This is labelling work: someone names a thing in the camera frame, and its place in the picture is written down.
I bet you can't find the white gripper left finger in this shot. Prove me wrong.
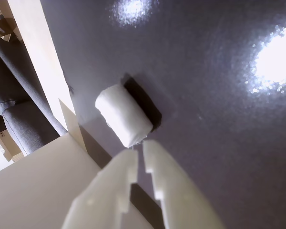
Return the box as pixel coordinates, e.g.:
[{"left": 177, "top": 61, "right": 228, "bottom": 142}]
[{"left": 61, "top": 150, "right": 137, "bottom": 229}]

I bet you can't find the white gauze roll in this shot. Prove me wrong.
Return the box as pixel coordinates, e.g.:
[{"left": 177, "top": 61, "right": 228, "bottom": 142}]
[{"left": 94, "top": 83, "right": 153, "bottom": 148}]

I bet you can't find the dark grey table mat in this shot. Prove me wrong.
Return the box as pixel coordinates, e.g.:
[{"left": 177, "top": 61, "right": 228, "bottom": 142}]
[{"left": 40, "top": 0, "right": 286, "bottom": 229}]

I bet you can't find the grey fabric sofa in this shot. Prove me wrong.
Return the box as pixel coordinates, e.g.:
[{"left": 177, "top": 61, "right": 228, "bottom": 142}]
[{"left": 0, "top": 31, "right": 69, "bottom": 156}]

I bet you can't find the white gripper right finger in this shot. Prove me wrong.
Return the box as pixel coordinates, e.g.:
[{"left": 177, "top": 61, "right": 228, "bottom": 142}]
[{"left": 142, "top": 140, "right": 226, "bottom": 229}]

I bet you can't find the brown cardboard box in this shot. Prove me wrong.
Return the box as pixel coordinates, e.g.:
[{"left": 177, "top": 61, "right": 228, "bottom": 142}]
[{"left": 0, "top": 13, "right": 20, "bottom": 42}]

